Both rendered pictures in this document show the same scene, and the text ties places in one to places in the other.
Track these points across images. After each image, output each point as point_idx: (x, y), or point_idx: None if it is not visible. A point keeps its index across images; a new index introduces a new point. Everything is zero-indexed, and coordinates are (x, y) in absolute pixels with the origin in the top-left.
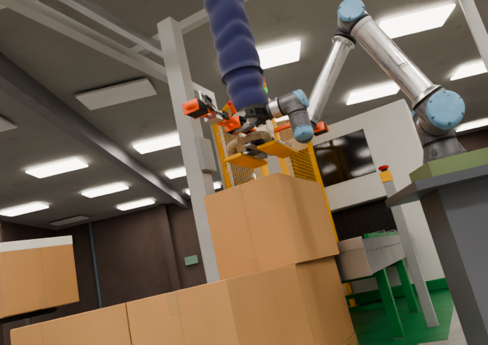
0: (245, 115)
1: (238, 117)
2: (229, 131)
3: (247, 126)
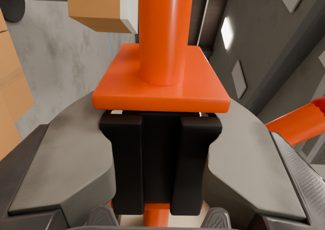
0: (223, 198)
1: (204, 102)
2: (118, 51)
3: (46, 172)
